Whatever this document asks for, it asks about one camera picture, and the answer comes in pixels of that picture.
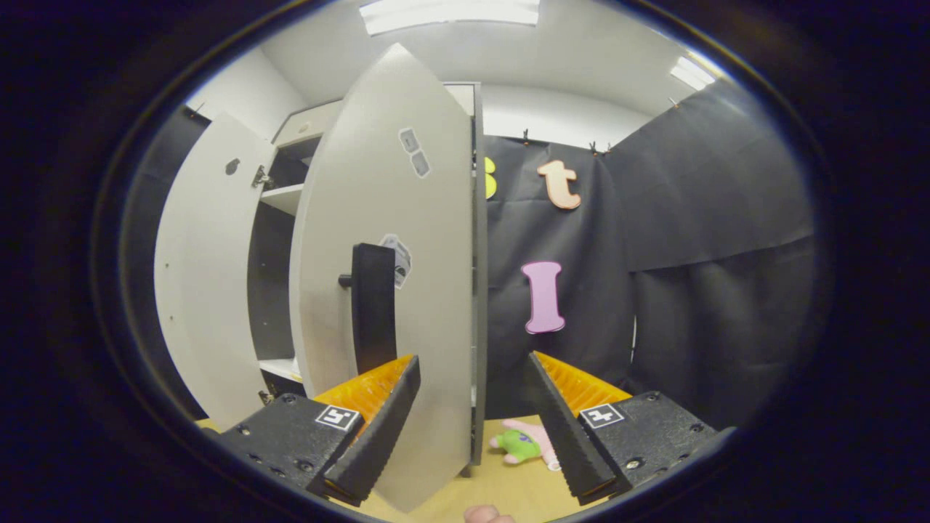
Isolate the pink and green plush toy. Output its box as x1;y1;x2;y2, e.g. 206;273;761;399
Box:
489;419;562;471

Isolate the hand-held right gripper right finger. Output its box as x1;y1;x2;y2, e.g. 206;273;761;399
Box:
525;351;720;507

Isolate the white cabinet door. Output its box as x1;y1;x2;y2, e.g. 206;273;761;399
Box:
154;113;275;429
289;44;486;513

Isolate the black backdrop cloth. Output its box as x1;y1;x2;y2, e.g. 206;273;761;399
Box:
120;76;818;429

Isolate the black door handle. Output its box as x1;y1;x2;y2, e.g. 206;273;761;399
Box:
338;243;397;375

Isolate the white shoe cabinet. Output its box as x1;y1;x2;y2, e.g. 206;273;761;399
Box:
154;44;489;513

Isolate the ceiling light panel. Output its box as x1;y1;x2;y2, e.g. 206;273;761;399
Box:
670;57;716;92
360;0;541;36

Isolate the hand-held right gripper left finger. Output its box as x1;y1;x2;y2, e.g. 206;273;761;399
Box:
218;354;422;507

